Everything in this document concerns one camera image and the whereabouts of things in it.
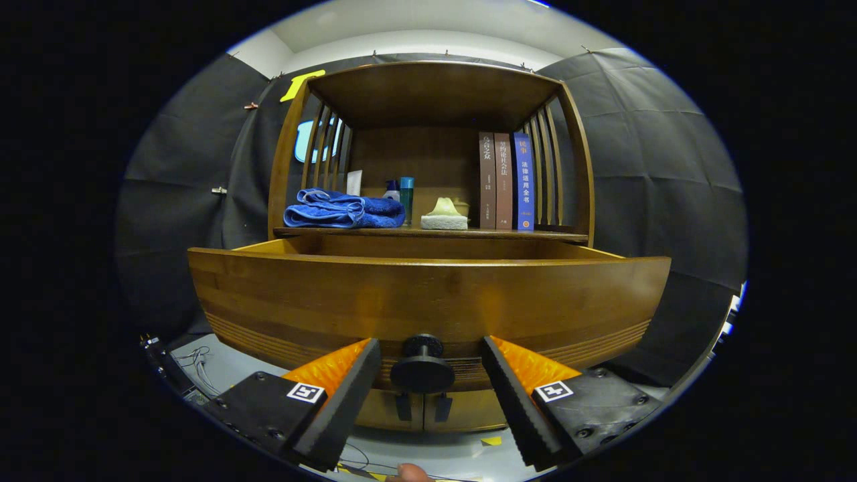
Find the white papers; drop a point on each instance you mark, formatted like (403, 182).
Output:
(733, 311)

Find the pale green item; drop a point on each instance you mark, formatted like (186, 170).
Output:
(443, 217)

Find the wooden cabinet door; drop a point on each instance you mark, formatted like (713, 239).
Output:
(469, 408)
(378, 415)

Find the reddish brown book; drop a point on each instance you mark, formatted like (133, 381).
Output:
(503, 181)

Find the blue book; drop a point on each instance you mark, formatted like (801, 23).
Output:
(523, 181)

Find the dark brown book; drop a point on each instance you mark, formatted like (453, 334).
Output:
(487, 181)

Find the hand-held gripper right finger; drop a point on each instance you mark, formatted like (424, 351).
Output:
(519, 408)

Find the blue folded towel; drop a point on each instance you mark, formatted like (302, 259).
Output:
(341, 211)

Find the black device on floor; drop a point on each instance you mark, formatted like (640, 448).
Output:
(157, 355)

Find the wooden countertop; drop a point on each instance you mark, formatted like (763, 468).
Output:
(509, 235)

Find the white bottle with blue cap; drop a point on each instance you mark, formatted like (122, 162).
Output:
(392, 193)

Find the yellow tape piece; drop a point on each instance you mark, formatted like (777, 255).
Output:
(491, 440)

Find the wooden drawer with black knob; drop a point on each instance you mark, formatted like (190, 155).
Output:
(428, 294)

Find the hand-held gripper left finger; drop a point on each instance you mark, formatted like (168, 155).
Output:
(341, 415)

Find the beige lidded teacup with saucer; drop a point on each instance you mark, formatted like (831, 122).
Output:
(462, 206)

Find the white tube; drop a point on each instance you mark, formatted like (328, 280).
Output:
(354, 182)

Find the teal bottle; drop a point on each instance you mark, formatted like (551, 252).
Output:
(406, 201)

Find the brown wooden cabinet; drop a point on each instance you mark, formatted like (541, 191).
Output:
(415, 154)

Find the black backdrop cloth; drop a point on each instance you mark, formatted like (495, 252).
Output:
(656, 167)

